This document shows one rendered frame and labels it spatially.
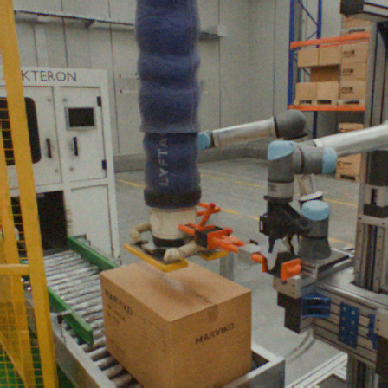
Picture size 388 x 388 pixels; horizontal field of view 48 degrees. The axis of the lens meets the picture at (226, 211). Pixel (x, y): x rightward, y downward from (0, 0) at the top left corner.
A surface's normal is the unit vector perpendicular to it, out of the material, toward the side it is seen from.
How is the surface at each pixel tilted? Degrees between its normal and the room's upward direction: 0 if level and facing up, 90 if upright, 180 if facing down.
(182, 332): 90
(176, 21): 79
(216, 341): 90
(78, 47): 90
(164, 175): 73
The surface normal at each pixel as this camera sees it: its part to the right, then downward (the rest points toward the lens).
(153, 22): -0.19, 0.07
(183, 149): 0.40, -0.09
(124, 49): 0.65, 0.19
